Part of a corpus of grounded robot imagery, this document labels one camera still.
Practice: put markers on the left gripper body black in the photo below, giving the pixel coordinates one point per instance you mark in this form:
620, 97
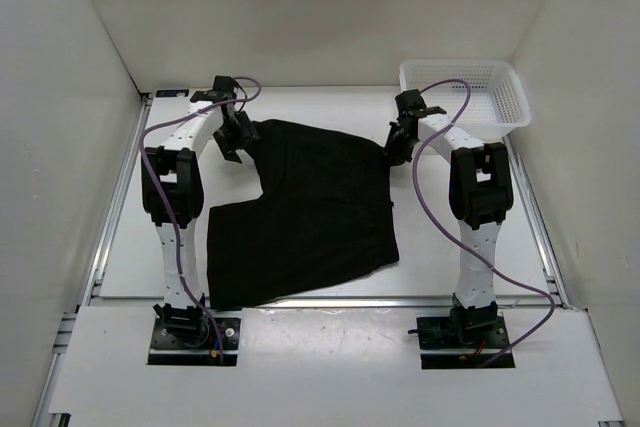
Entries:
229, 131

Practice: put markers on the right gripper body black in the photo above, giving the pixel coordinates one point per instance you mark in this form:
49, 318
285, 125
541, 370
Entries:
396, 135

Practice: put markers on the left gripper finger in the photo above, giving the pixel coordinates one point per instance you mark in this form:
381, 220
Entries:
248, 132
229, 150

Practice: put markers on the black shorts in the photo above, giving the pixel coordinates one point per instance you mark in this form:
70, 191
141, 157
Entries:
324, 217

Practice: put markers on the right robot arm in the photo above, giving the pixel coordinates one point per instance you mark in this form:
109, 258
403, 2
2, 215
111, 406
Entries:
480, 195

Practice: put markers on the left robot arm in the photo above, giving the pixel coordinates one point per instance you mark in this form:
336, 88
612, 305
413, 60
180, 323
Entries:
173, 196

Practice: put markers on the small dark label sticker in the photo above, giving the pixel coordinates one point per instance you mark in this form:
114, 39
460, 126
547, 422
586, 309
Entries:
171, 93

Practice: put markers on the white plastic mesh basket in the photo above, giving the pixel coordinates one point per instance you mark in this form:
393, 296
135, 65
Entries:
497, 102

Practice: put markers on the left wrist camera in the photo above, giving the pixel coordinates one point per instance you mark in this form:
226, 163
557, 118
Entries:
223, 89

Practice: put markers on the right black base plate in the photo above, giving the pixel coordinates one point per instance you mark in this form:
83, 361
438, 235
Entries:
442, 349

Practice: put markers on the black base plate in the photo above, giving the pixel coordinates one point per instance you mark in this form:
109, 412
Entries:
166, 349
442, 349

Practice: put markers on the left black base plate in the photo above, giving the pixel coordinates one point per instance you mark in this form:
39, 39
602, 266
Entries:
166, 349

